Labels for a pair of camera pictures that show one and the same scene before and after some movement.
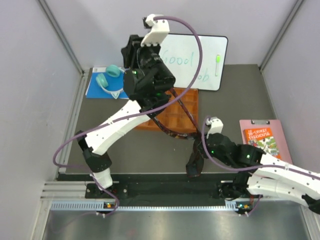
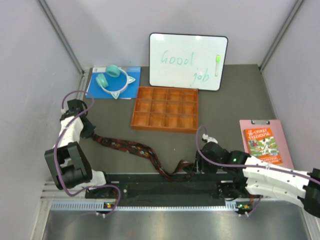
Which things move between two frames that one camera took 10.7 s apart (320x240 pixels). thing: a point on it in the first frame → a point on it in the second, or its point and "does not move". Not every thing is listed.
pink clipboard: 278,131 does not move
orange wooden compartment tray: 181,115 does not move
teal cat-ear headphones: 113,71 does not move
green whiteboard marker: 218,59 does not move
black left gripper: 133,50 → 89,132
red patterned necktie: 195,163 → 182,168
